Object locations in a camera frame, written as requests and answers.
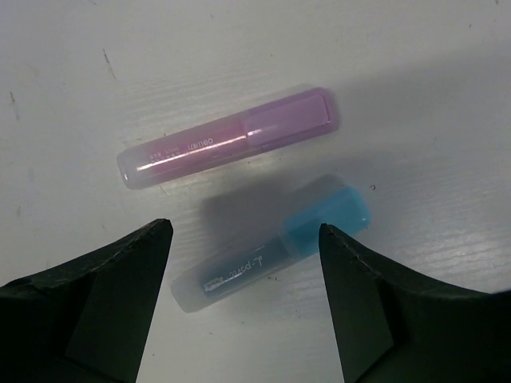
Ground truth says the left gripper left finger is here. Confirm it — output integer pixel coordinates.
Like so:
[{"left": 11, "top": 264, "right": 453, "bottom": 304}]
[{"left": 1, "top": 219, "right": 173, "bottom": 382}]

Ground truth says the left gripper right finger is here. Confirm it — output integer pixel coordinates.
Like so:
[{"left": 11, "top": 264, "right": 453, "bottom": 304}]
[{"left": 319, "top": 224, "right": 510, "bottom": 382}]

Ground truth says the blue capped lead case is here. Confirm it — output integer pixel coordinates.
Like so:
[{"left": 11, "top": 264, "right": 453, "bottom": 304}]
[{"left": 170, "top": 176, "right": 371, "bottom": 313}]

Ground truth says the purple capped lead case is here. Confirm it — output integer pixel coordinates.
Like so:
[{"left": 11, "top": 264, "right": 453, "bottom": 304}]
[{"left": 117, "top": 88, "right": 339, "bottom": 189}]

